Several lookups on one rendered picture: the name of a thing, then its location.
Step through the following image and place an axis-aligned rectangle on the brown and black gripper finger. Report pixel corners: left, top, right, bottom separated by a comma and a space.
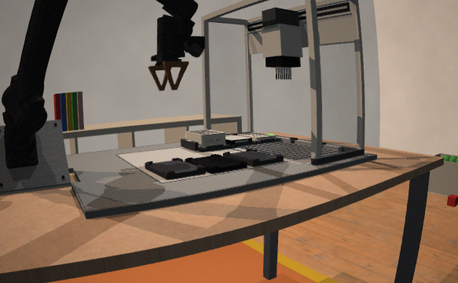
148, 65, 167, 91
163, 61, 189, 90

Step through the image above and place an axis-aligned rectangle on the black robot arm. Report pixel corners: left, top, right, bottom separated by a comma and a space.
2, 0, 205, 169

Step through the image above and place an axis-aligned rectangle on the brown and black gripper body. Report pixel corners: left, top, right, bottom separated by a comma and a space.
151, 33, 185, 66

